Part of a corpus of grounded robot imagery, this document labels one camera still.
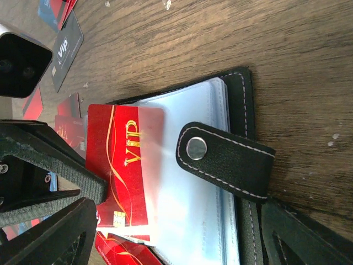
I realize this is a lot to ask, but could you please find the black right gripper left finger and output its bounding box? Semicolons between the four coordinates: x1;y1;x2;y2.
1;198;97;264

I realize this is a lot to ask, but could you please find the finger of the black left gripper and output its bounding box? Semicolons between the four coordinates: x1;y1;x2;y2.
1;124;108;204
1;190;81;228

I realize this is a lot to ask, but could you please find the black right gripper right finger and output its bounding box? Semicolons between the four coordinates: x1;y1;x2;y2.
261;200;352;264

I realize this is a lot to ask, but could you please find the red vip card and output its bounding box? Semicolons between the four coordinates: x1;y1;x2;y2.
95;231;163;265
85;104;164;243

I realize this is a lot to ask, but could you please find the black card holder wallet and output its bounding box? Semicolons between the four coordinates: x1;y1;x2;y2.
115;67;275;264

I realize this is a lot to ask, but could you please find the black VIP card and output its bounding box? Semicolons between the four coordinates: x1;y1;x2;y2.
49;11;84;92

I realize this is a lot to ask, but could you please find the blue card under red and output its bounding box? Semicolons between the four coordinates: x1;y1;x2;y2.
38;0;62;33

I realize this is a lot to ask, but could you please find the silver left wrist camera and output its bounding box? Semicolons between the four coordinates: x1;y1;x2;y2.
0;22;53;98

